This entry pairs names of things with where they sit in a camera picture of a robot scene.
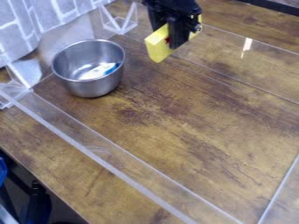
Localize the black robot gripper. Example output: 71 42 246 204
142 0 202 49

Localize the yellow butter block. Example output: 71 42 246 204
144 15 202 63

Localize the white blue tube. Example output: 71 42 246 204
78 63 118 81

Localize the stainless steel bowl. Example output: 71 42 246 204
51 39 127 98

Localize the grey brick pattern cloth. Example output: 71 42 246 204
0 0 116 68

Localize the blue object under table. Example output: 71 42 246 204
0 157 8 187

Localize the black table leg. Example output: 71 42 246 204
24 180 52 224

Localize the clear acrylic barrier frame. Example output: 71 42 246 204
0 0 299 224

